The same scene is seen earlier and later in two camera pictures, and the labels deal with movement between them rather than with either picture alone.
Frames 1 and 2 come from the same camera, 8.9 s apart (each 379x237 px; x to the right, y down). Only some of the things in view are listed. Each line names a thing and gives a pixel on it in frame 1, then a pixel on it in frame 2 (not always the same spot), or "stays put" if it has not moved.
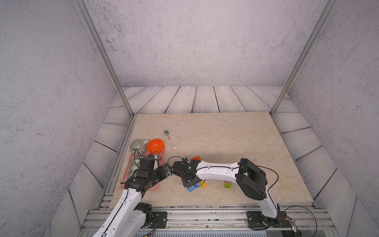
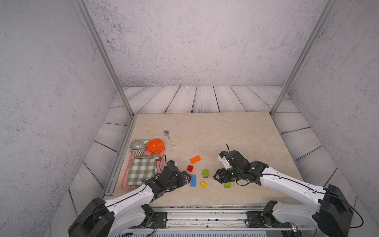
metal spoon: (166, 133) stays put
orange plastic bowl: (155, 146) stays put
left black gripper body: (159, 174) to (178, 179)
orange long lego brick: (196, 158) stays put
